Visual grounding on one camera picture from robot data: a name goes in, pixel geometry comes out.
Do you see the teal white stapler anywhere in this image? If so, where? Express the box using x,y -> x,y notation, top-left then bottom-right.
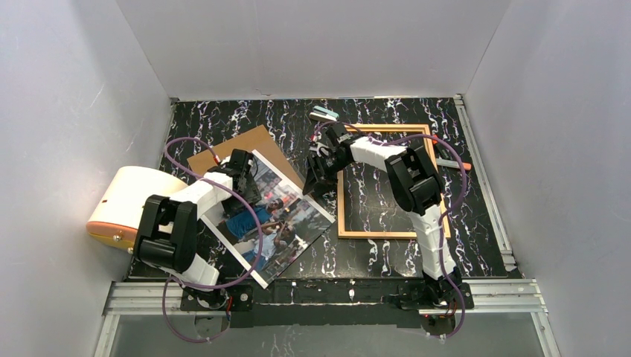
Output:
309,106 -> 339,123

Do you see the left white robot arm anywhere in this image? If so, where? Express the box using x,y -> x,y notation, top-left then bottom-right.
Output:
130,149 -> 263,292

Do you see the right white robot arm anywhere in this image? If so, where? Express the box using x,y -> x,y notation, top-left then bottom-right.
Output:
302,122 -> 456,282

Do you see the aluminium rail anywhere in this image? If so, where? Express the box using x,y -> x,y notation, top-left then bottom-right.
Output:
103,278 -> 548,315

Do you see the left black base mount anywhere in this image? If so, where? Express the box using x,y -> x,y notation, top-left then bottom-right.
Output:
180,285 -> 254,312

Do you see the grey marker salmon cap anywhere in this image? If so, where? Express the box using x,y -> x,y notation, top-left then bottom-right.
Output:
436,158 -> 472,171

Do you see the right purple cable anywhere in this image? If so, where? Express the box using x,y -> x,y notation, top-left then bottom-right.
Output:
313,120 -> 468,341

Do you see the wooden picture frame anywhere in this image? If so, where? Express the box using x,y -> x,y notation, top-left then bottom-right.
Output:
346,124 -> 449,235

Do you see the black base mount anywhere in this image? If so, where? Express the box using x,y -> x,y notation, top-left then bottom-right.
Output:
388,273 -> 475,337
180,285 -> 254,312

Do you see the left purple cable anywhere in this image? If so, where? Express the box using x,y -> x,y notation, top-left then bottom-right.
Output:
162,137 -> 265,344

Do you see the brown cardboard backing board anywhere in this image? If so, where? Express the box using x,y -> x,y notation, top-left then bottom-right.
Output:
187,125 -> 304,189

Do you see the white cylindrical orange-based device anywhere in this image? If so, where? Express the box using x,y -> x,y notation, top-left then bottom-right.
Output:
86,166 -> 188,251

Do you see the purple cable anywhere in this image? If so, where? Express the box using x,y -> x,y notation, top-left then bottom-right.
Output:
162,137 -> 265,344
313,120 -> 468,341

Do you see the printed colour photo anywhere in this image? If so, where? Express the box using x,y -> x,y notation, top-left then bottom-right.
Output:
202,151 -> 334,289

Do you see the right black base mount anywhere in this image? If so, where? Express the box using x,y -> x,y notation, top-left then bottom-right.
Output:
388,273 -> 475,337

